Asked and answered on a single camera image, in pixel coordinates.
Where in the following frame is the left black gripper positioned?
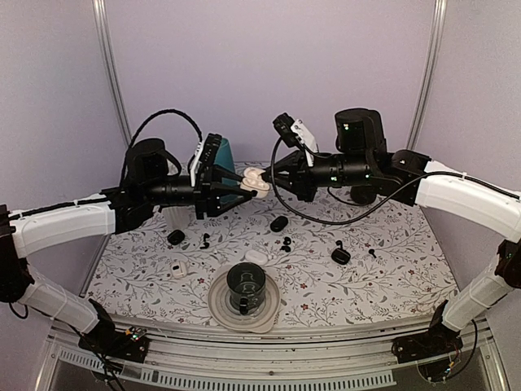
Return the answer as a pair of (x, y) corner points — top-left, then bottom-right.
(144, 165), (253, 220)

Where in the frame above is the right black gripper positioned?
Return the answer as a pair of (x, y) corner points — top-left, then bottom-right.
(260, 147), (373, 203)

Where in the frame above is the cream earbud case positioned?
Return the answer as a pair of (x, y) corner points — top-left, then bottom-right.
(170, 261), (188, 279)
(240, 167), (270, 199)

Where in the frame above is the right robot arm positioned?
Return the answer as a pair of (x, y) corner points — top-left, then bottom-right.
(262, 108), (520, 355)

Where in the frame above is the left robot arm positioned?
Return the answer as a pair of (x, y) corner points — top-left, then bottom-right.
(1, 134), (258, 354)

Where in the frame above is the black oval earbud case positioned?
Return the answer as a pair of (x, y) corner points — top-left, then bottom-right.
(269, 216), (289, 232)

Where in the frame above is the small black round case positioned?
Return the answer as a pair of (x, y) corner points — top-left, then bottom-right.
(167, 230), (186, 245)

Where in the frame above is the black case with gold line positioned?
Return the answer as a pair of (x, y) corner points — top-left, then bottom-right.
(331, 248), (351, 266)

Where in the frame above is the teal vase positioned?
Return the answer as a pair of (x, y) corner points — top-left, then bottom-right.
(212, 135), (238, 204)

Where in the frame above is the black stem earbud pair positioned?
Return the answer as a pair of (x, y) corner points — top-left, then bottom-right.
(201, 233), (210, 249)

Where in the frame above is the white ribbed vase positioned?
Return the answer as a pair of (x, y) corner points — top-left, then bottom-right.
(161, 206), (190, 231)

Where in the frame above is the dark brown vase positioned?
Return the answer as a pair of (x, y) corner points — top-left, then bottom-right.
(349, 186), (377, 205)

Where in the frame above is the dark glass mug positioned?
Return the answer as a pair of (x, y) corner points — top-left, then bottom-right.
(226, 262), (266, 315)

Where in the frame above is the grey ceramic plate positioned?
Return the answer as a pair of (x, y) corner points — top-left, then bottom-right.
(208, 266), (281, 334)

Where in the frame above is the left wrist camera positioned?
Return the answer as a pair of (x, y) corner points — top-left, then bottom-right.
(188, 134), (222, 187)

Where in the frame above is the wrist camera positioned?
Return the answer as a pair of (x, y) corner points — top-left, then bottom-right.
(273, 113), (318, 167)
(188, 134), (222, 187)

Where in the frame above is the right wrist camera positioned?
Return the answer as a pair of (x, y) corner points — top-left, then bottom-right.
(273, 113), (318, 167)

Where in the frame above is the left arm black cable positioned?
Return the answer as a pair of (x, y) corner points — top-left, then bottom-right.
(128, 108), (204, 147)

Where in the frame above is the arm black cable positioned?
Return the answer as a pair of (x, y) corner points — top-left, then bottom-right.
(270, 136), (521, 224)
(128, 108), (204, 147)

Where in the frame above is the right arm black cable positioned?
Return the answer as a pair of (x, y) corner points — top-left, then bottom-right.
(270, 136), (521, 224)

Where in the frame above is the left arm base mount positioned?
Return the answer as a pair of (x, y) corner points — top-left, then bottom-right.
(78, 325), (150, 363)

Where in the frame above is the left aluminium frame post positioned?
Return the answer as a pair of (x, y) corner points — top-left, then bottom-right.
(92, 0), (132, 147)

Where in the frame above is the aluminium frame post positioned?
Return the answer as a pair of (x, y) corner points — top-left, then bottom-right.
(406, 0), (448, 150)
(92, 0), (132, 147)

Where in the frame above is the right aluminium frame post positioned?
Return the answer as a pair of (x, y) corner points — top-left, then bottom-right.
(406, 0), (448, 150)

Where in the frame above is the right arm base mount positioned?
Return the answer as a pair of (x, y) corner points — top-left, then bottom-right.
(391, 330), (463, 363)

